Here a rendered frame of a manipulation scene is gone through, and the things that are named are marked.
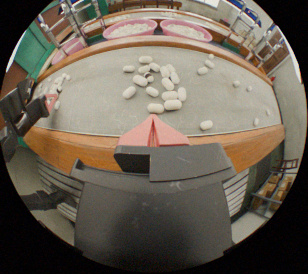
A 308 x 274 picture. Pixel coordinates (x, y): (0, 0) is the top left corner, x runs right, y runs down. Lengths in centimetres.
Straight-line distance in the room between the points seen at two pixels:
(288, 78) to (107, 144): 461
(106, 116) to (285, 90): 457
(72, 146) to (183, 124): 27
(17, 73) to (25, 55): 14
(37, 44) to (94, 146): 96
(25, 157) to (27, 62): 121
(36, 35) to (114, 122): 99
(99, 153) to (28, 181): 169
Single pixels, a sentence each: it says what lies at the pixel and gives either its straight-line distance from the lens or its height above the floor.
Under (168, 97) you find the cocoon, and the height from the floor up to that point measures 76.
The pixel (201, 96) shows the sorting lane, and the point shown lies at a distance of 26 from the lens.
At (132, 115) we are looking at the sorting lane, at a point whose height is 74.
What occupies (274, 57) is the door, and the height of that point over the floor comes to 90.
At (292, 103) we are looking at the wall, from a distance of 443.
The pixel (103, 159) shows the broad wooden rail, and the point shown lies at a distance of 20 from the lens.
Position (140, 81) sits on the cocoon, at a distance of 22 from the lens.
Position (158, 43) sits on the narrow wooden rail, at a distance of 36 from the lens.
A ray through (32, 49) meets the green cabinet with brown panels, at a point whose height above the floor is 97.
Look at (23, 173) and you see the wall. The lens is 178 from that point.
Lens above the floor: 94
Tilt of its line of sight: 76 degrees down
